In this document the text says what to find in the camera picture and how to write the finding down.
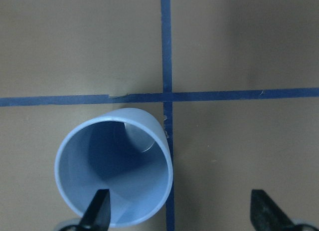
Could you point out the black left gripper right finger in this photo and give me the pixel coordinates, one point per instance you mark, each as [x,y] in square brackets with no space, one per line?
[265,214]

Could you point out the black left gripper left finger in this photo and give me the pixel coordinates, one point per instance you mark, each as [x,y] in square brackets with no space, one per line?
[98,215]

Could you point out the light blue plastic cup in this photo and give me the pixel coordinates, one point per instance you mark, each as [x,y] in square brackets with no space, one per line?
[124,151]

